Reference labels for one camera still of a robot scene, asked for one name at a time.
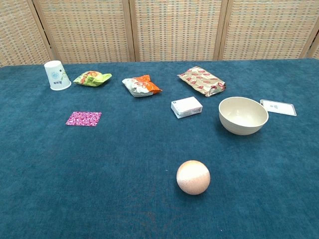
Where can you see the pink patterned paper square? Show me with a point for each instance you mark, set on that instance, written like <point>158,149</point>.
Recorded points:
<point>84,118</point>

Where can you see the small white cardboard box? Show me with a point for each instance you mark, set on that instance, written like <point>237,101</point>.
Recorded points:
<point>185,105</point>

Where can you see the orange white snack bag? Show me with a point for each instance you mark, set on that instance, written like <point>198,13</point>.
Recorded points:
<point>139,87</point>

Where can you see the gold red-print snack package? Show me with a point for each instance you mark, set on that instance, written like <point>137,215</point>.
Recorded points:
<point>202,81</point>

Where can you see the peach ball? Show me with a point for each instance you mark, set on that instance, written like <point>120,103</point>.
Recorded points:
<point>193,178</point>

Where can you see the blue carpet table cover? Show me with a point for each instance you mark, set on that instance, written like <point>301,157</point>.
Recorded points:
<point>112,179</point>

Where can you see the cream bowl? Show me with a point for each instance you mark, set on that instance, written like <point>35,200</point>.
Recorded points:
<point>239,124</point>

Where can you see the green snack bag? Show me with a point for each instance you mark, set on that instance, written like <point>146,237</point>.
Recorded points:
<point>91,78</point>

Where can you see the woven folding screen panel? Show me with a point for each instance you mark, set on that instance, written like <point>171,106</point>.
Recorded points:
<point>17,32</point>
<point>315,51</point>
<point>87,30</point>
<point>177,30</point>
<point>269,30</point>

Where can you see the white paper cup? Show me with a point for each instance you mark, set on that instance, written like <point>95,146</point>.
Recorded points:
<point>56,77</point>

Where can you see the white card in holder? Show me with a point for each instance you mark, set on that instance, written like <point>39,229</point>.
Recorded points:
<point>281,108</point>

